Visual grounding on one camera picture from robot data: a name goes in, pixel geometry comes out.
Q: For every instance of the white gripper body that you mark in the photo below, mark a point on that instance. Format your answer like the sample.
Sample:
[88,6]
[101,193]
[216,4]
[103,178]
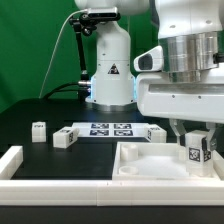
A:
[157,96]

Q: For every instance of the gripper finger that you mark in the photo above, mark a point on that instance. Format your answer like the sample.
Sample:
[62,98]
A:
[179,130]
[211,136]

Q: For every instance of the white square tabletop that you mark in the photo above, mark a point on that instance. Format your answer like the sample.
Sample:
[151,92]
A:
[158,161]

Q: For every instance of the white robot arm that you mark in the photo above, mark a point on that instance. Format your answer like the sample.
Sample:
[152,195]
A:
[182,78]

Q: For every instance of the white U-shaped fence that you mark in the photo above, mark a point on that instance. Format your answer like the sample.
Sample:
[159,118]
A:
[101,193]

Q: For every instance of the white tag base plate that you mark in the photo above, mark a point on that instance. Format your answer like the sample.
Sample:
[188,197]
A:
[110,129]

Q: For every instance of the grey camera on mount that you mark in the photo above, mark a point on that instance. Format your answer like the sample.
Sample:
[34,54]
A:
[101,14]

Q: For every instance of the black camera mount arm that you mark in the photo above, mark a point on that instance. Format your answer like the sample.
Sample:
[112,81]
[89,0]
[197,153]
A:
[81,46]

